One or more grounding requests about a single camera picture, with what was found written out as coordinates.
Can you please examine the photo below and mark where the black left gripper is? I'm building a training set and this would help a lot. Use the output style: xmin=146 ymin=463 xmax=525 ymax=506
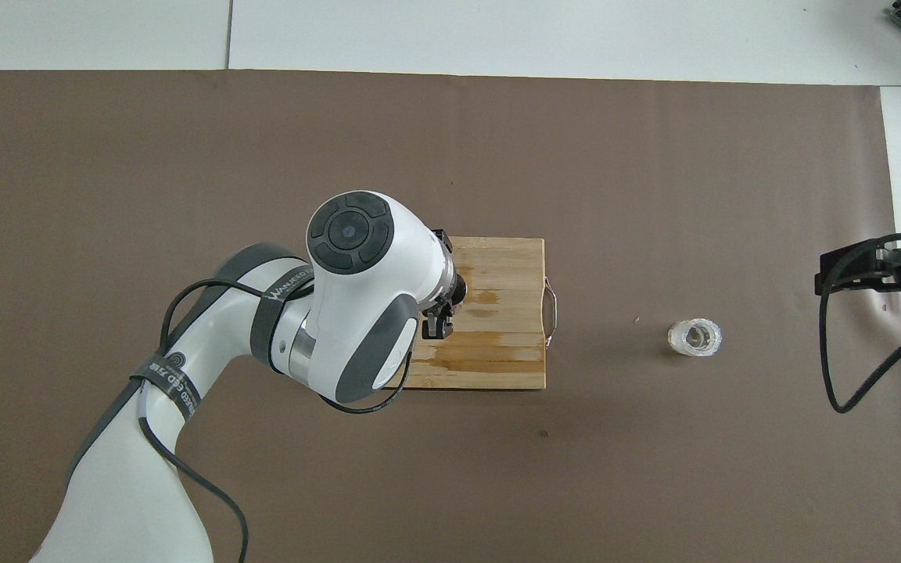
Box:
xmin=422 ymin=229 xmax=468 ymax=339

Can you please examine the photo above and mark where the clear textured glass cup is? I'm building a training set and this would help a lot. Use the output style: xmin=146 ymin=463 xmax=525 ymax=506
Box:
xmin=667 ymin=317 xmax=723 ymax=359

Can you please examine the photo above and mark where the wooden cutting board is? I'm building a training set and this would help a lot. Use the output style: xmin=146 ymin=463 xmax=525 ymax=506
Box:
xmin=400 ymin=237 xmax=558 ymax=390

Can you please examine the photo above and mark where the brown paper table mat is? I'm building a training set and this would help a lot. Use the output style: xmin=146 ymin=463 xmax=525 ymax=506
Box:
xmin=0 ymin=69 xmax=901 ymax=563

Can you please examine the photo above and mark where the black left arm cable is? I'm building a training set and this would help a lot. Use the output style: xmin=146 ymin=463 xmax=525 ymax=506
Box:
xmin=136 ymin=278 xmax=414 ymax=563

